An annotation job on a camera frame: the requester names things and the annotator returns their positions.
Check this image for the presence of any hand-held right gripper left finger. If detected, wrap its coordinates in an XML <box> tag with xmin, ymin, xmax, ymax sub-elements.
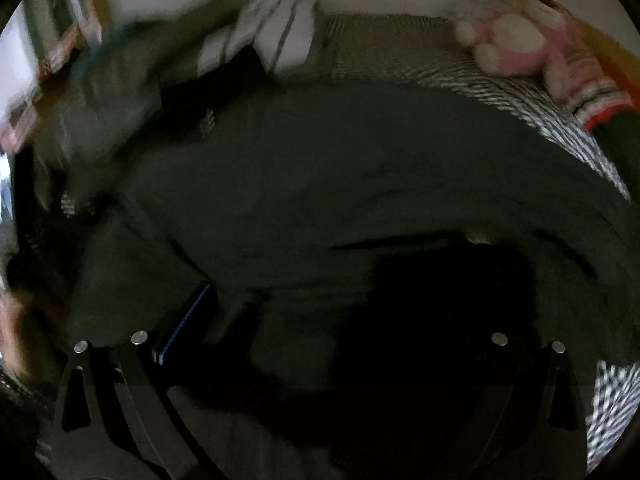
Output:
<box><xmin>37</xmin><ymin>282</ymin><xmax>227</xmax><ymax>480</ymax></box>

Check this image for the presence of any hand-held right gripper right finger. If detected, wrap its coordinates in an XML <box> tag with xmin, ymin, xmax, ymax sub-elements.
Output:
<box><xmin>440</xmin><ymin>331</ymin><xmax>590</xmax><ymax>480</ymax></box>

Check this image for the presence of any dark green garment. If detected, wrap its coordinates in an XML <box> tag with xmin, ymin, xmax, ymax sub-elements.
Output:
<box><xmin>50</xmin><ymin>0</ymin><xmax>640</xmax><ymax>480</ymax></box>

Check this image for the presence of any black cloth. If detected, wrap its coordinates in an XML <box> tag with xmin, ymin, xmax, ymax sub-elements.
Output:
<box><xmin>160</xmin><ymin>45</ymin><xmax>273</xmax><ymax>121</ymax></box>

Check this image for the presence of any teal cloth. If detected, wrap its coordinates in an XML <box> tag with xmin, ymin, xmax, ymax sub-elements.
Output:
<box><xmin>70</xmin><ymin>20</ymin><xmax>161</xmax><ymax>126</ymax></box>

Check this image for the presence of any white striped garment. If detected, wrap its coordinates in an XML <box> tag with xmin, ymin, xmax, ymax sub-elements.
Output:
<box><xmin>195</xmin><ymin>0</ymin><xmax>318</xmax><ymax>78</ymax></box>

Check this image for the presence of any pink striped garment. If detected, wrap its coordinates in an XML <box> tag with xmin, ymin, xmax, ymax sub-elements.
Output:
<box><xmin>530</xmin><ymin>0</ymin><xmax>636</xmax><ymax>131</ymax></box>

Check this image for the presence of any checked bed sheet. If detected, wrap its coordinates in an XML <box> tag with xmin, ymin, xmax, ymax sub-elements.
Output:
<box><xmin>310</xmin><ymin>12</ymin><xmax>640</xmax><ymax>471</ymax></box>

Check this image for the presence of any pink plush toy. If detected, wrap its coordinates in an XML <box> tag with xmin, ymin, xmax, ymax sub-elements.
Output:
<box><xmin>452</xmin><ymin>0</ymin><xmax>566</xmax><ymax>76</ymax></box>

